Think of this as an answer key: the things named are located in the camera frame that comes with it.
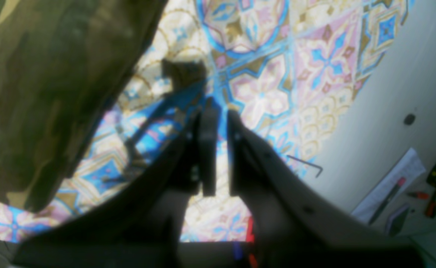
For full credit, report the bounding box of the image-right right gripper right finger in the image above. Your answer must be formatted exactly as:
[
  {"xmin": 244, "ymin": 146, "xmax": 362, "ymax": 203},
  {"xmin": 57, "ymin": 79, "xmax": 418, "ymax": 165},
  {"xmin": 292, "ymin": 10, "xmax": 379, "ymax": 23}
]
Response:
[{"xmin": 227, "ymin": 110, "xmax": 428, "ymax": 268}]

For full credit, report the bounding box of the camouflage T-shirt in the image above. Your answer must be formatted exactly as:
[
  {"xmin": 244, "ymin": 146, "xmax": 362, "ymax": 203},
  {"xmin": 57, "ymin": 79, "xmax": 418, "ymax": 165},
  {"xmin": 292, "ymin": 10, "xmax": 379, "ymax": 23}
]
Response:
[{"xmin": 0, "ymin": 0, "xmax": 167, "ymax": 212}]

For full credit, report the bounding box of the white paper sheet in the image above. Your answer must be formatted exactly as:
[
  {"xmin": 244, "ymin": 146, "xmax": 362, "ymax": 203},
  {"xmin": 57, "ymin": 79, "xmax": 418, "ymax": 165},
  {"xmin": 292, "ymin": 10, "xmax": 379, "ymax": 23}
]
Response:
[{"xmin": 351, "ymin": 148, "xmax": 426, "ymax": 224}]

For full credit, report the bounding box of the black hex key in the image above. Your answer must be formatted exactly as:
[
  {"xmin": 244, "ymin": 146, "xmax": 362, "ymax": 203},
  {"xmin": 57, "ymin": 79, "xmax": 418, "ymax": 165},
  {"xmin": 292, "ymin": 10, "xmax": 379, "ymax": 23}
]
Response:
[{"xmin": 287, "ymin": 155, "xmax": 324, "ymax": 178}]

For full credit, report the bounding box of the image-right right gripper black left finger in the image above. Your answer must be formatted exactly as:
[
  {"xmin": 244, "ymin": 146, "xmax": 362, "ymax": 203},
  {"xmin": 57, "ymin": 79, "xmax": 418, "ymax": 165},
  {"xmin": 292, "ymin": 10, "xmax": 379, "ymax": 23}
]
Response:
[{"xmin": 13, "ymin": 98, "xmax": 220, "ymax": 268}]

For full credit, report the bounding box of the patterned tile tablecloth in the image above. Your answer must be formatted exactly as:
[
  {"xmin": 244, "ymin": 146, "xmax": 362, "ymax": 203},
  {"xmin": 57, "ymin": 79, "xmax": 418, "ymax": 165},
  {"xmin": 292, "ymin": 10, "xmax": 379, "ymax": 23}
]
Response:
[{"xmin": 0, "ymin": 0, "xmax": 415, "ymax": 243}]

